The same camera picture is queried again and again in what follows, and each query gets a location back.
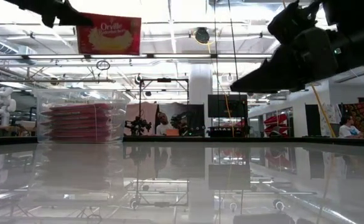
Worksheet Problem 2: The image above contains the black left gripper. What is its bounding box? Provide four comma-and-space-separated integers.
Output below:
4, 0, 95, 29

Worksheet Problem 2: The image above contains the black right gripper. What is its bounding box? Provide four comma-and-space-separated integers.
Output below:
230, 26, 340, 94

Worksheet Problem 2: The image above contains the black flat monitor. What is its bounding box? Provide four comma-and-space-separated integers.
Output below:
207, 94, 249, 119

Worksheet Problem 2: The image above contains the red angular background object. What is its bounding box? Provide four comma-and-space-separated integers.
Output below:
263, 113, 291, 136

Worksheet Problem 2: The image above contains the white patterned cloth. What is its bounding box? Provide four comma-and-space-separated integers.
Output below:
320, 103, 343, 126

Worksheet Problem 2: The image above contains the clear plastic storage bin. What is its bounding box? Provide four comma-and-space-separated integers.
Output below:
32, 88, 131, 144

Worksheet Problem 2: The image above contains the long ceiling light bar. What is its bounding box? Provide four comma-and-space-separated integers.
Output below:
0, 53, 273, 60

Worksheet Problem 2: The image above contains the person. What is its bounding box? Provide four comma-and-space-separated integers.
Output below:
156, 111, 174, 137
338, 114, 364, 139

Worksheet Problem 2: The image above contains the orange box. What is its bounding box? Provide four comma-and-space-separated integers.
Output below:
164, 128, 184, 137

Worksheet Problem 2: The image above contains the black hanging cable loop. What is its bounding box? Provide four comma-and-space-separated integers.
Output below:
95, 59, 111, 72

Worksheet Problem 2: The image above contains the black aluminium table frame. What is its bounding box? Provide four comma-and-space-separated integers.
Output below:
0, 135, 364, 147

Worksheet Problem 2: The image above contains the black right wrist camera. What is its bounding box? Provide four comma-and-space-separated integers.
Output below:
267, 0, 324, 46

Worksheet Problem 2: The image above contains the yellow extension cord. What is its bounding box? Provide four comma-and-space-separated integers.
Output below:
310, 83, 337, 139

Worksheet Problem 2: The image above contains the black ceiling cable reel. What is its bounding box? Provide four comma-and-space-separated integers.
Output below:
194, 27, 211, 45

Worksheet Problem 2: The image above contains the black background station frame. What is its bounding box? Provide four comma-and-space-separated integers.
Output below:
138, 77, 190, 138

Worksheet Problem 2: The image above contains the colourful patterned wall hanging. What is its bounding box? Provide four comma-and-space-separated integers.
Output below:
340, 101, 364, 131

